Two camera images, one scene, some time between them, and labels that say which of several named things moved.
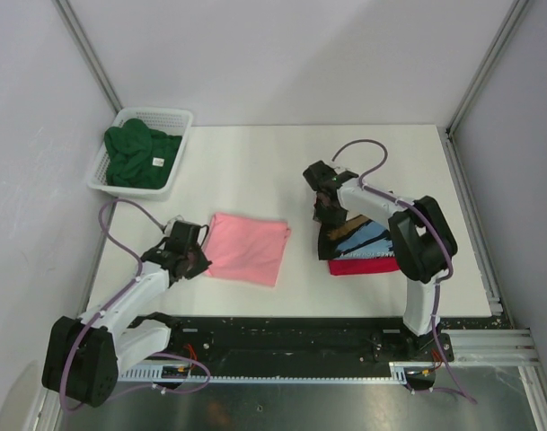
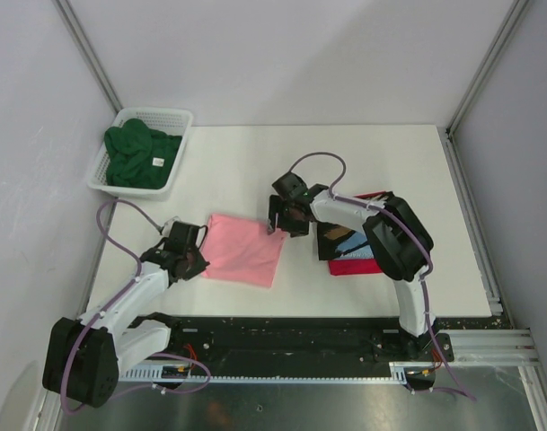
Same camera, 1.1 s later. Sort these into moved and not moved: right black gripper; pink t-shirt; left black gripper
Moved: right black gripper
Not moved: pink t-shirt; left black gripper
